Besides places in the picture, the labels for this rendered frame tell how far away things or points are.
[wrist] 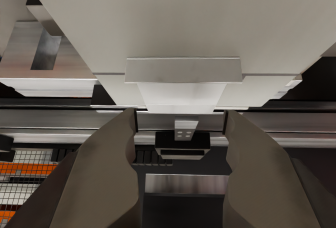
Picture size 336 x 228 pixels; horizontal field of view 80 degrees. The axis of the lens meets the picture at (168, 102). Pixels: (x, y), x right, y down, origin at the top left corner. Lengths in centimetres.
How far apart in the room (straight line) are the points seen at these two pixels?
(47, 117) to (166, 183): 42
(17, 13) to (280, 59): 33
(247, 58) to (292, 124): 43
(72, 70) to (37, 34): 8
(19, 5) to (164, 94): 23
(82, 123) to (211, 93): 40
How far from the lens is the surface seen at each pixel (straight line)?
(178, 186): 25
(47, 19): 31
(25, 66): 33
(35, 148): 77
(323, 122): 62
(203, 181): 25
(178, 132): 37
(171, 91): 21
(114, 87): 21
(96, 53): 17
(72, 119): 57
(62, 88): 33
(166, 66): 15
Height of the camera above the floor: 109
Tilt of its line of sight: 22 degrees down
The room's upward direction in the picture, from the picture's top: 179 degrees counter-clockwise
